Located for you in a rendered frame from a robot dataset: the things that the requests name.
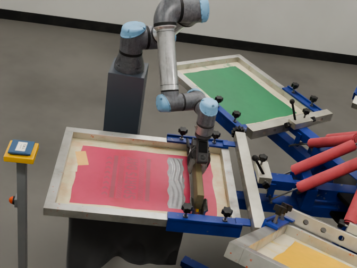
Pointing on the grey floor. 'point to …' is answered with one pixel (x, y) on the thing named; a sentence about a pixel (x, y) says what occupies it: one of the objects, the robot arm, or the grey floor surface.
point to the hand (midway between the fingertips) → (195, 173)
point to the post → (22, 200)
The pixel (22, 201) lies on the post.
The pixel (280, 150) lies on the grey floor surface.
